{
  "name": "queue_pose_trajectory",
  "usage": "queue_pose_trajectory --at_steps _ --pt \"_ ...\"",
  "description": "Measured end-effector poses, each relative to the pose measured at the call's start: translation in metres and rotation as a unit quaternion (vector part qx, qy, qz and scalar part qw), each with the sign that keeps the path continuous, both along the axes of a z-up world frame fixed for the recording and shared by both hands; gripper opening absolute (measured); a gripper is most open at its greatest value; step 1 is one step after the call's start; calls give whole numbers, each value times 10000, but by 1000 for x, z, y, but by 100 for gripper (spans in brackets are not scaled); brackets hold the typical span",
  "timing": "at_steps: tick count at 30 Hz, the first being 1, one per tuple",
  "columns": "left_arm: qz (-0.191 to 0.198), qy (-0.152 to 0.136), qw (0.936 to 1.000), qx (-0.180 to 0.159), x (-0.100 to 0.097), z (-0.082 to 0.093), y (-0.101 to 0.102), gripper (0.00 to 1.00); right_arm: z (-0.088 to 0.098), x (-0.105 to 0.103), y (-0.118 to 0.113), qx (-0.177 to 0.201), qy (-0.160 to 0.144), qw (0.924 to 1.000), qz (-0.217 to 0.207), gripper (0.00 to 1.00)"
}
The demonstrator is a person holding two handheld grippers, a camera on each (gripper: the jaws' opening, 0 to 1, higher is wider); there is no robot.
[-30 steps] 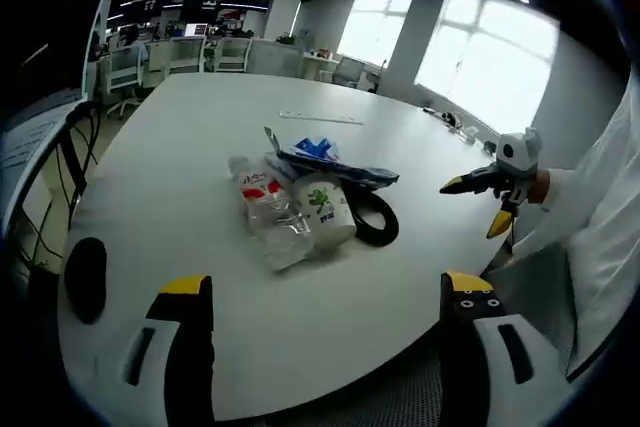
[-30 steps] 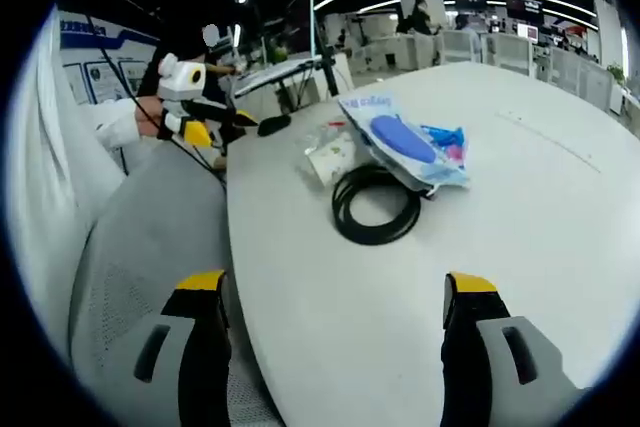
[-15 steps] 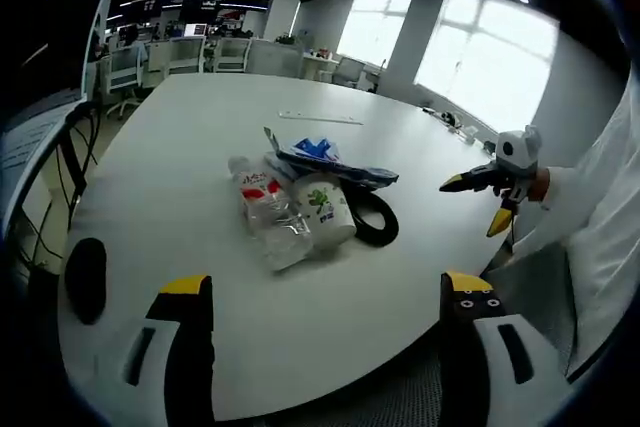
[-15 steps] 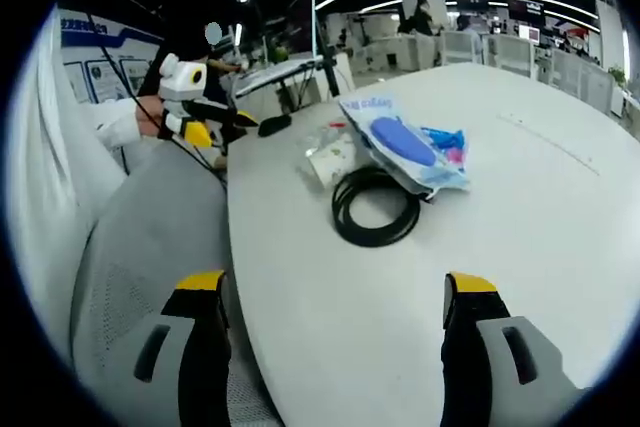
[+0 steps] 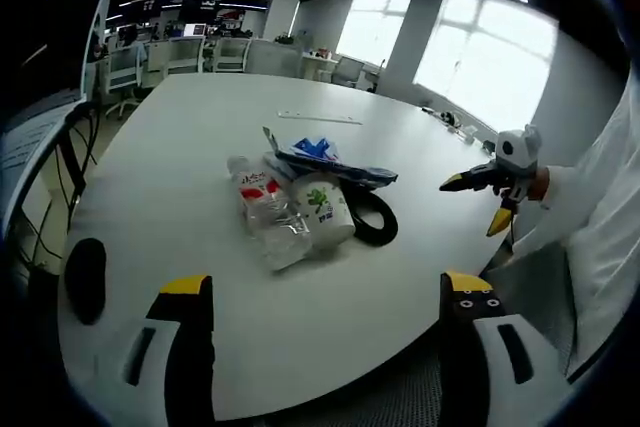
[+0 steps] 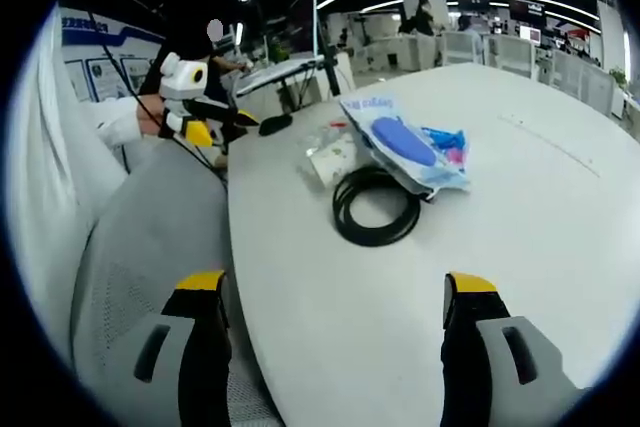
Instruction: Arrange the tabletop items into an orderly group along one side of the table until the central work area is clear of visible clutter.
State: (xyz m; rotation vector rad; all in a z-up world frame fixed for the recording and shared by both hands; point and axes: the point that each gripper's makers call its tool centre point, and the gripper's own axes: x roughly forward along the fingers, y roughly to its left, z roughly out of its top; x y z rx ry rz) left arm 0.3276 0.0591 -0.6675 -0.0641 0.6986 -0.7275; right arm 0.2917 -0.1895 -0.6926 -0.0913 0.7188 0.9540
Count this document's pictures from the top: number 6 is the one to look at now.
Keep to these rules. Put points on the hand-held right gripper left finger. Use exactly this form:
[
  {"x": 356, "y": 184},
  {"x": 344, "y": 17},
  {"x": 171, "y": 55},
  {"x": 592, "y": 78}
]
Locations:
[{"x": 165, "y": 347}]

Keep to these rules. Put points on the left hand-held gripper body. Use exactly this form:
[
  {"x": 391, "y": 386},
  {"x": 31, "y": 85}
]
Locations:
[{"x": 181, "y": 84}]

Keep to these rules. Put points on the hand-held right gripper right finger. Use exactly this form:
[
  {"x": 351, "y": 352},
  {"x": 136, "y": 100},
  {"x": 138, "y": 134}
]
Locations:
[{"x": 495, "y": 347}]

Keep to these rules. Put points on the black oblong case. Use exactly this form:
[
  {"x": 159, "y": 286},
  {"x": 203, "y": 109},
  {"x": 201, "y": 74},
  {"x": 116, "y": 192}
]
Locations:
[{"x": 275, "y": 124}]

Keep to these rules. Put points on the clear plastic bag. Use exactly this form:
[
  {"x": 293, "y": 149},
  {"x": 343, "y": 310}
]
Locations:
[{"x": 327, "y": 149}]

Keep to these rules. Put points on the blue plastic package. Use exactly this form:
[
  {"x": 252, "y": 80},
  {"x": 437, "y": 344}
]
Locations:
[{"x": 407, "y": 144}]

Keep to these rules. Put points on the person's left hand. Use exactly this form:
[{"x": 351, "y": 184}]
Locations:
[{"x": 149, "y": 114}]

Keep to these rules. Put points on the tilted white desk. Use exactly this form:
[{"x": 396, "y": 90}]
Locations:
[{"x": 280, "y": 72}]

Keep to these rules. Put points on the white table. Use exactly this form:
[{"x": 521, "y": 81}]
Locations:
[{"x": 475, "y": 257}]

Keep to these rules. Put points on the grey mesh office chair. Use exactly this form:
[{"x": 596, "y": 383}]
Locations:
[{"x": 150, "y": 247}]

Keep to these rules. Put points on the black monitor stand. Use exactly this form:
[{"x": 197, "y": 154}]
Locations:
[{"x": 327, "y": 42}]

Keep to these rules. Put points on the white office partition desks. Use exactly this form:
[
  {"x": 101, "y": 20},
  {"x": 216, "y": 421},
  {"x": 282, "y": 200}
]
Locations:
[{"x": 540, "y": 64}]

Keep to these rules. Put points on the wall poster board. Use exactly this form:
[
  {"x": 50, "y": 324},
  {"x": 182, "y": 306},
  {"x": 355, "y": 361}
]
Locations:
[{"x": 107, "y": 59}]

